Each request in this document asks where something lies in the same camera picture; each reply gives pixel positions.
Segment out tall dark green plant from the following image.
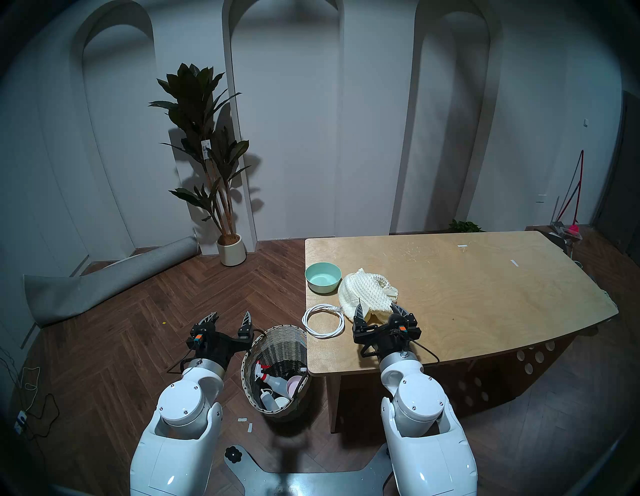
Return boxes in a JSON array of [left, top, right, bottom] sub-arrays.
[[148, 62, 251, 239]]

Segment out cream knitted cloth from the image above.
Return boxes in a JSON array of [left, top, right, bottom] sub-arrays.
[[338, 268, 400, 322]]

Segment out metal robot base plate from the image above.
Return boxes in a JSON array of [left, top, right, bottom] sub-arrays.
[[223, 442, 393, 496]]

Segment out rolled grey carpet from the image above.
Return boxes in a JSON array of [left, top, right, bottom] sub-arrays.
[[23, 236, 201, 328]]

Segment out white spray bottle red trigger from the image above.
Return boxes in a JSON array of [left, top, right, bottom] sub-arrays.
[[254, 361, 291, 396]]

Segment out woven wicker basket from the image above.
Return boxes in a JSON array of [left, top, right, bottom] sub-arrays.
[[241, 325, 312, 419]]

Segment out mint green bowl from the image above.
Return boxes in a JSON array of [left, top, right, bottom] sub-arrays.
[[305, 262, 343, 294]]

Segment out light wooden table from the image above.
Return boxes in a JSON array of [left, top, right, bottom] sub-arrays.
[[304, 230, 619, 434]]

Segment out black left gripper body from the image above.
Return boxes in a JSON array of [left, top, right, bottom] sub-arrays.
[[186, 322, 256, 369]]

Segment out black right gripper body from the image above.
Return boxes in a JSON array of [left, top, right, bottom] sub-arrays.
[[352, 313, 424, 359]]

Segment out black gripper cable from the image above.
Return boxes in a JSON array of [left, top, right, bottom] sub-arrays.
[[414, 339, 441, 364], [167, 349, 194, 374]]

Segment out white plant pot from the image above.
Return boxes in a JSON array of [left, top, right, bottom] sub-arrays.
[[216, 233, 247, 267]]

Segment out black floor cable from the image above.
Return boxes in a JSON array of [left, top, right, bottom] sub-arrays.
[[22, 392, 60, 439]]

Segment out red handled broom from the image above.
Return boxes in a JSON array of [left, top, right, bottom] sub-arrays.
[[556, 149, 585, 226]]

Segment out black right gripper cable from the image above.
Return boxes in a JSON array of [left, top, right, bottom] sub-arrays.
[[414, 339, 441, 364]]

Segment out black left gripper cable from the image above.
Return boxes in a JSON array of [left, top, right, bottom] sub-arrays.
[[167, 349, 194, 374]]

